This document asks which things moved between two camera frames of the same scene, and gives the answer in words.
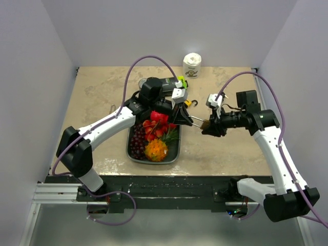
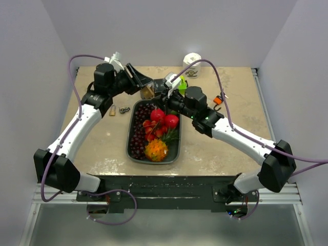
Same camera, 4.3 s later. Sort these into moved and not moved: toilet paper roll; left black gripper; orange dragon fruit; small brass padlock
Moved: left black gripper
Not moved: small brass padlock; orange dragon fruit; toilet paper roll
